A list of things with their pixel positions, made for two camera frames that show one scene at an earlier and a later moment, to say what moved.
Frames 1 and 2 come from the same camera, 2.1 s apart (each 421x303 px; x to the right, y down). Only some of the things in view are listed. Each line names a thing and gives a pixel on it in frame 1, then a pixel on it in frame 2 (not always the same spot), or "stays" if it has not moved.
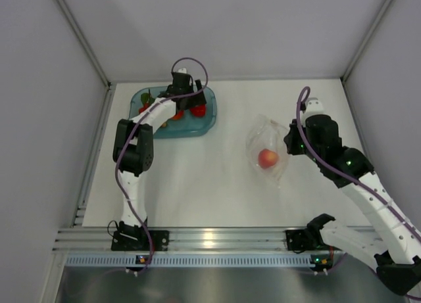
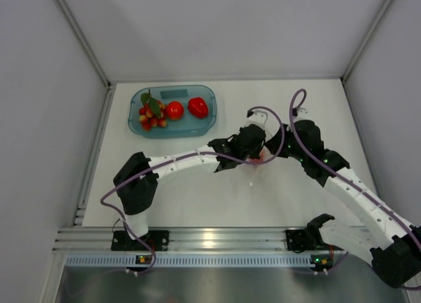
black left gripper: (200, 98) to (256, 154)
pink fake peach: (267, 158) to (260, 159)
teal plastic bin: (187, 125) stays
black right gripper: (290, 139) to (276, 139)
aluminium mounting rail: (180, 239) stays
